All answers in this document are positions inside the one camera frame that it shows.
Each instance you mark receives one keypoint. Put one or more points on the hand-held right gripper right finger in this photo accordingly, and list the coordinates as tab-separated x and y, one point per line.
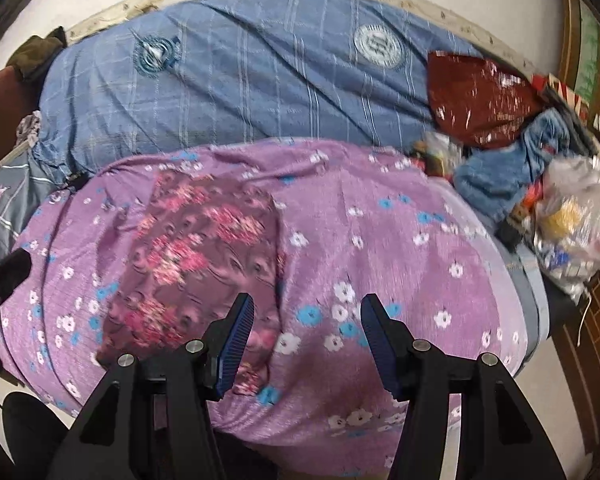
380	352

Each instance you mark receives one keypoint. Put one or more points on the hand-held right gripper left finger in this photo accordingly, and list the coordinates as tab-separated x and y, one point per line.
235	352

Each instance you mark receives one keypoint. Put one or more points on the maroon floral garment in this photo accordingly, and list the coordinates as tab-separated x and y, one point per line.
180	260

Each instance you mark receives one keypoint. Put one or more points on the grey star pillow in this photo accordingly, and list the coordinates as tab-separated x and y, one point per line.
15	200

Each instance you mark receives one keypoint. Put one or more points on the purple floral blanket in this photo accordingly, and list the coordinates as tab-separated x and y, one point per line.
405	260

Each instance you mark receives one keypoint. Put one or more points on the crumpled grey cloth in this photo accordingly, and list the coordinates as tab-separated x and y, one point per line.
29	127

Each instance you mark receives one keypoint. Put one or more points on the maroon headboard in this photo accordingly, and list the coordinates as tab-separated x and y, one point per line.
5	120

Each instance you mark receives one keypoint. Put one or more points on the grey bed sheet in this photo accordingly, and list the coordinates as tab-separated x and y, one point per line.
530	285

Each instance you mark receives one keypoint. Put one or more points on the colourful small packets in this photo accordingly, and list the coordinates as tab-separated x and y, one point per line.
437	152

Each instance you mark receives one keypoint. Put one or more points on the blue denim cloth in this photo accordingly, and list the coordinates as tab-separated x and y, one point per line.
500	175

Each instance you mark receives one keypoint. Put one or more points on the dark olive cloth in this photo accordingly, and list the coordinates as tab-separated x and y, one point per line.
35	52

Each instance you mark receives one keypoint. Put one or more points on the clear plastic bag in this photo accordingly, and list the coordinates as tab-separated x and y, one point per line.
575	220

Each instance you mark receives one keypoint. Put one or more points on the blue plaid quilt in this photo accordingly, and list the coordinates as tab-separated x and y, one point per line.
255	85

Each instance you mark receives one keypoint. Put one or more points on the red plastic bag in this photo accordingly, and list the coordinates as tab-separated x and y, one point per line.
480	95

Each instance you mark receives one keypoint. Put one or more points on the red white box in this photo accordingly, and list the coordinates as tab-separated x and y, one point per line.
560	90

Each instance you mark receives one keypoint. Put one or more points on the wooden cabinet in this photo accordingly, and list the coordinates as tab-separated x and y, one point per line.
580	35

